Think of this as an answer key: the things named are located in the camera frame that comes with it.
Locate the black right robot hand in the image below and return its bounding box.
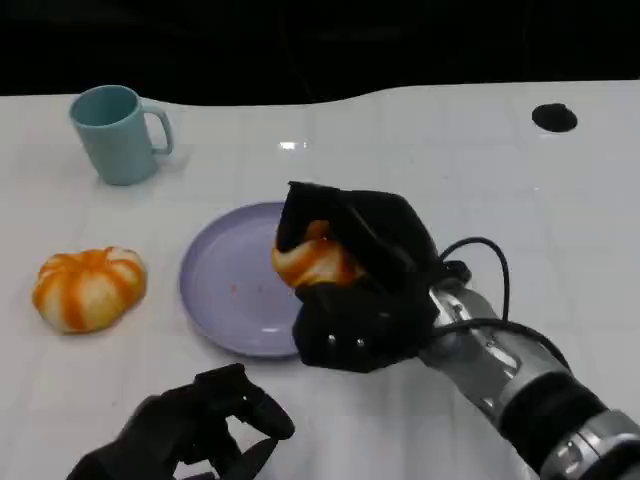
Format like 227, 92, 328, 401
273, 181, 442, 374

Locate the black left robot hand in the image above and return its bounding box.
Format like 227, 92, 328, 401
65, 363, 296, 480

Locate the orange and white bread roll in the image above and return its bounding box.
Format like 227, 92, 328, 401
32, 246, 148, 335
271, 220, 369, 288

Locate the lilac plate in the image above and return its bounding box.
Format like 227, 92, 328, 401
179, 201, 305, 359

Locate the black round table grommet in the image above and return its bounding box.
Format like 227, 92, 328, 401
531, 102, 578, 133

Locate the pale green mug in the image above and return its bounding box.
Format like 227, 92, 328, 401
68, 84, 175, 187

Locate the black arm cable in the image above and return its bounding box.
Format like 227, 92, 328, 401
433, 236, 572, 372

